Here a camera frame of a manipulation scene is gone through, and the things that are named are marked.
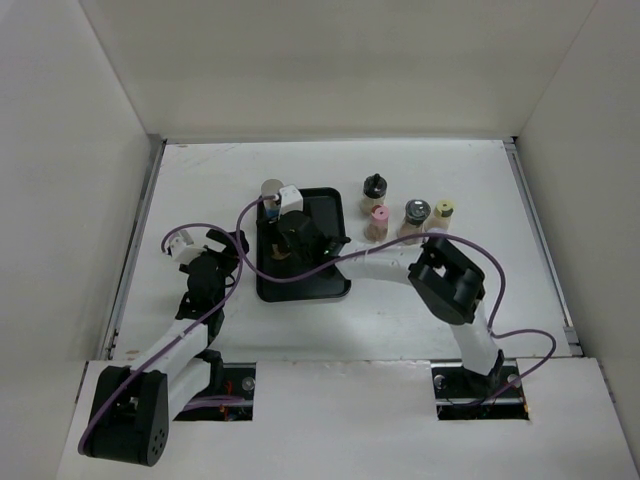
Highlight black round cap spice bottle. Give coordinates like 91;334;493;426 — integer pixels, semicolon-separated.
271;243;291;261

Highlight silver lid blue label jar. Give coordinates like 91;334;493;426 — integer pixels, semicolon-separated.
261;179;284;221

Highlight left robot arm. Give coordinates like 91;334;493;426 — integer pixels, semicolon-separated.
78;228;249;467

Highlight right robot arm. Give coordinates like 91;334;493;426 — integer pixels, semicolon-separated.
257;211;504;396

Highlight black rectangular plastic tray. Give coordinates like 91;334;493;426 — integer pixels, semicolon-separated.
254;187;351;303

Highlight pink cap spice bottle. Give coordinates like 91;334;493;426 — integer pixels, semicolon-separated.
365;205;389;242

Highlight black knob cap spice bottle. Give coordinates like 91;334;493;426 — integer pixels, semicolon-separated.
360;173;388;215

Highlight black flip cap spice bottle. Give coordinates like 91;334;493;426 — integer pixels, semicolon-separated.
398;199;431;238

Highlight yellow cap spice bottle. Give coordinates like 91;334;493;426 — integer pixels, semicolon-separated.
424;200;455;233

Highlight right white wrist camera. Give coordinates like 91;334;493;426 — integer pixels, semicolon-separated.
277;185;304;216

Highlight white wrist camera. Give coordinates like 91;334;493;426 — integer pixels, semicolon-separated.
277;185;304;216
166;230;204;265

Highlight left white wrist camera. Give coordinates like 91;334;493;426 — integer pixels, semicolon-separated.
166;230;204;265

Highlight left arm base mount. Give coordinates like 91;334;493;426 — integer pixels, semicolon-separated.
175;350;257;422

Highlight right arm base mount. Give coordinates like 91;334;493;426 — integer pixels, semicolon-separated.
431;362;529;421

